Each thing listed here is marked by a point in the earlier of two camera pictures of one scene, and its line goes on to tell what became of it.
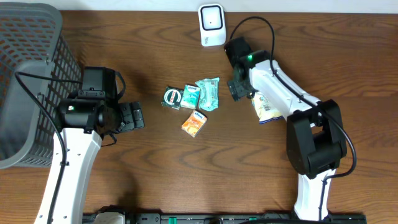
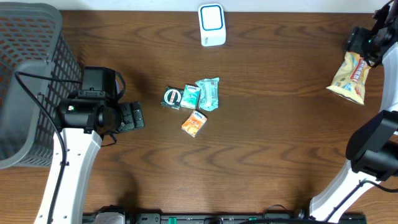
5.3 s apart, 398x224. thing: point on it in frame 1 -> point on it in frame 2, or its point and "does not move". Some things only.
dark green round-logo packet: x=172 y=98 does not move
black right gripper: x=236 y=89 -> x=356 y=37
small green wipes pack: x=190 y=97 does not move
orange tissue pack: x=194 y=123 does not move
